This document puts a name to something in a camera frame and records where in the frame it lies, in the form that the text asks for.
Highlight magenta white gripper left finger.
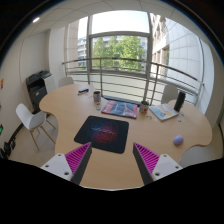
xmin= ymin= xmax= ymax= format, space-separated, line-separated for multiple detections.
xmin=42 ymin=143 xmax=92 ymax=185

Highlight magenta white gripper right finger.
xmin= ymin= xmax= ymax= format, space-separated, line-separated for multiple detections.
xmin=133 ymin=143 xmax=182 ymax=185

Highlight lilac computer mouse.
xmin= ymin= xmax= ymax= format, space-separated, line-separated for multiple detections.
xmin=173 ymin=135 xmax=184 ymax=146

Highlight black mouse pad red pattern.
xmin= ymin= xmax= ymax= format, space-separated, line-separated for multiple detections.
xmin=74 ymin=116 xmax=129 ymax=154

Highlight light blue magazine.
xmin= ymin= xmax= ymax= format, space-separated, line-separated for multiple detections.
xmin=149 ymin=104 xmax=178 ymax=121

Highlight white chair wooden legs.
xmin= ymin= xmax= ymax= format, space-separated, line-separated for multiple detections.
xmin=16 ymin=103 xmax=54 ymax=145

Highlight white cup with plant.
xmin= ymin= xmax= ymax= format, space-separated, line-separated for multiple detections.
xmin=139 ymin=100 xmax=149 ymax=113

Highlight red blue book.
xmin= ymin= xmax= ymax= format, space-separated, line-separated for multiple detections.
xmin=101 ymin=100 xmax=138 ymax=119

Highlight white chair behind table right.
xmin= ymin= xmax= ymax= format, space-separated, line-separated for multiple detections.
xmin=161 ymin=84 xmax=178 ymax=103

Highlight white chair behind table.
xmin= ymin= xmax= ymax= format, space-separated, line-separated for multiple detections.
xmin=161 ymin=84 xmax=178 ymax=103
xmin=58 ymin=77 xmax=74 ymax=87

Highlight black cylindrical speaker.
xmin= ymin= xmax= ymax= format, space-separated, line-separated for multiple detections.
xmin=174 ymin=91 xmax=186 ymax=112

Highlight small dark blue box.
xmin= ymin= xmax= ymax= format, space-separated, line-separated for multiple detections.
xmin=78 ymin=88 xmax=89 ymax=94

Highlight white chair behind table left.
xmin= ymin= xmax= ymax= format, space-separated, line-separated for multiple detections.
xmin=58 ymin=77 xmax=74 ymax=87

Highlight black office printer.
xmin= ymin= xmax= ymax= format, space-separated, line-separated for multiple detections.
xmin=26 ymin=70 xmax=55 ymax=112

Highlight metal window railing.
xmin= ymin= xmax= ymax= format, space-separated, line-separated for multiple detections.
xmin=62 ymin=57 xmax=203 ymax=104

